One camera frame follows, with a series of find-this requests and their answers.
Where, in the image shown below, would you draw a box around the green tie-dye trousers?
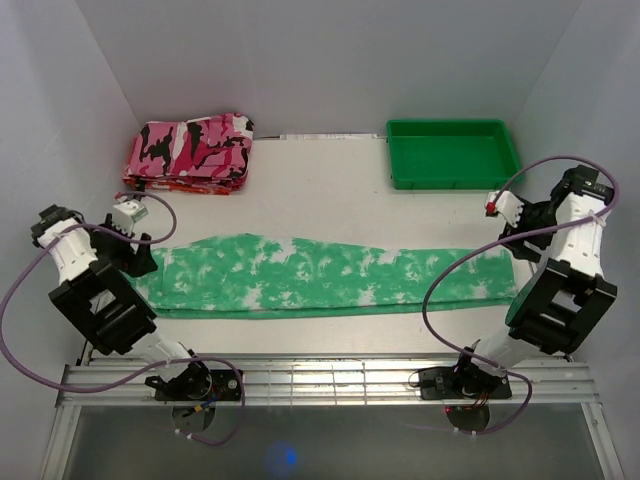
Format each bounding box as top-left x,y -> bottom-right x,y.
131,234 -> 517,319

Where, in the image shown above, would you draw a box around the pink camouflage folded trousers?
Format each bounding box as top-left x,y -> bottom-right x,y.
123,113 -> 254,190

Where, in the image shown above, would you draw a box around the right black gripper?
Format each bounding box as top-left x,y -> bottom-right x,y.
496,195 -> 558,263

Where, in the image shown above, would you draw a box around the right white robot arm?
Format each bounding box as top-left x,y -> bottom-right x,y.
451,165 -> 617,397

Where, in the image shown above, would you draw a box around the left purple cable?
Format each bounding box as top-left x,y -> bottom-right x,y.
0,192 -> 246,447

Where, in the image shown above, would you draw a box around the orange folded garment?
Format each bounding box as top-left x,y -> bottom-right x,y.
122,175 -> 247,196

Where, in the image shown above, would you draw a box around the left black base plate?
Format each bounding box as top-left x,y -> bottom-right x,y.
153,369 -> 241,403

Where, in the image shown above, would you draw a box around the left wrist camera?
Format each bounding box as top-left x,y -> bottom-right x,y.
111,199 -> 148,236

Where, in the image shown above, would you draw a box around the white paper strip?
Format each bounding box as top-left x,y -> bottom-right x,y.
278,133 -> 386,141

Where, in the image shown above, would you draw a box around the green plastic tray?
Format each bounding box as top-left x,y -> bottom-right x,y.
386,119 -> 521,191

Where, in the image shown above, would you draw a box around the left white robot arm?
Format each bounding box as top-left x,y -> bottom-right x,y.
31,200 -> 213,401

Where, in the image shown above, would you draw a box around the aluminium frame rail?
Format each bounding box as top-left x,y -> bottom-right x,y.
56,358 -> 600,407

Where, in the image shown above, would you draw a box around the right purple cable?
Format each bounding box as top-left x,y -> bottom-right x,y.
422,155 -> 621,437

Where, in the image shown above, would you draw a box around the purple cable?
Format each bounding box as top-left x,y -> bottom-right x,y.
422,155 -> 621,437
0,192 -> 246,447

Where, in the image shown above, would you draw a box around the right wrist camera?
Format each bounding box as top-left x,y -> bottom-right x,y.
485,191 -> 524,227

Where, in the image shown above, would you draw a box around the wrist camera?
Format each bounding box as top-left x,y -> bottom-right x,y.
111,199 -> 148,236
485,191 -> 524,227

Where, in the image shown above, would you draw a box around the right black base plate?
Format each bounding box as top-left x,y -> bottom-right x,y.
416,366 -> 512,400

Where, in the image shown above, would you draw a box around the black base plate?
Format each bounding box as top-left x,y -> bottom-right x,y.
153,369 -> 241,403
416,366 -> 512,400

